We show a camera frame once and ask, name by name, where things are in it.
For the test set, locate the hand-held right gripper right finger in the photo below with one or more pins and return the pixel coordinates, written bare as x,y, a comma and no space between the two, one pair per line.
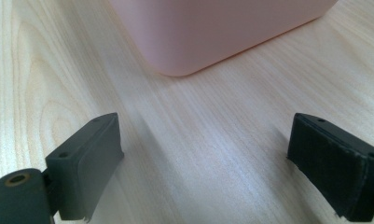
334,168

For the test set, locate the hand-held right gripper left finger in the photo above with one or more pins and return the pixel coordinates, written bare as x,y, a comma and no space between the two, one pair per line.
82,174

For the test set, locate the pink plastic container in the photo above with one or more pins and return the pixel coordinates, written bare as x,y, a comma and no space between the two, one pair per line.
212,31

